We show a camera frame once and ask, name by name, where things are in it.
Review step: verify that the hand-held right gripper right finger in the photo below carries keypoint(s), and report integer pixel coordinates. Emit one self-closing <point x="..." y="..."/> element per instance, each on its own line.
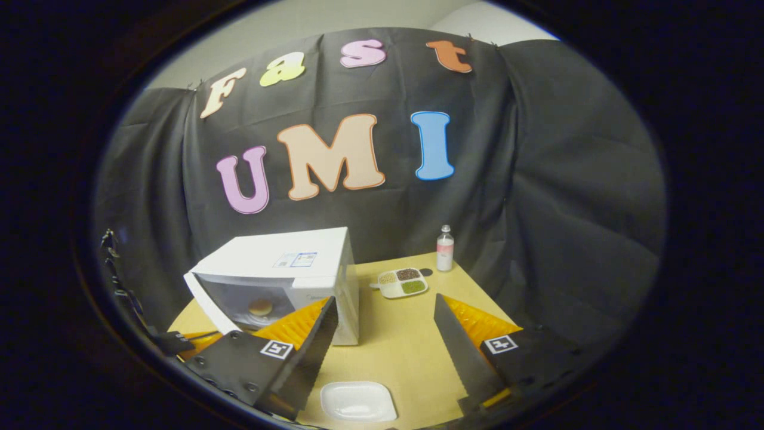
<point x="462" y="358"/>

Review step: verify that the white microwave oven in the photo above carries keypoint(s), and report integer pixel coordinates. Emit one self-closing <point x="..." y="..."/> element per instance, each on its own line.
<point x="280" y="251"/>

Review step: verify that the white square plate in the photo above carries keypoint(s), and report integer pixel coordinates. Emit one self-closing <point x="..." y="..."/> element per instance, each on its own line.
<point x="358" y="401"/>

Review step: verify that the brown glazed donut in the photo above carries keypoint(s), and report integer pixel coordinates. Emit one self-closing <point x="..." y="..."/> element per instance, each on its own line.
<point x="261" y="307"/>

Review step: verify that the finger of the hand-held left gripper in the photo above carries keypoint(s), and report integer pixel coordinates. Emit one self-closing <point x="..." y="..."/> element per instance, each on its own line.
<point x="176" y="343"/>

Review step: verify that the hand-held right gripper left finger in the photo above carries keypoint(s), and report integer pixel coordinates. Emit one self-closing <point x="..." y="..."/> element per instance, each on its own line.
<point x="316" y="352"/>

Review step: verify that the divided tray of grains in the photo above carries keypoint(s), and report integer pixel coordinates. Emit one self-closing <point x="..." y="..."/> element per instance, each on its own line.
<point x="401" y="283"/>

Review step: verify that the clear plastic bottle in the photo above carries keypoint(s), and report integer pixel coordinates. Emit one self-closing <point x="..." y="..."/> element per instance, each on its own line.
<point x="445" y="251"/>

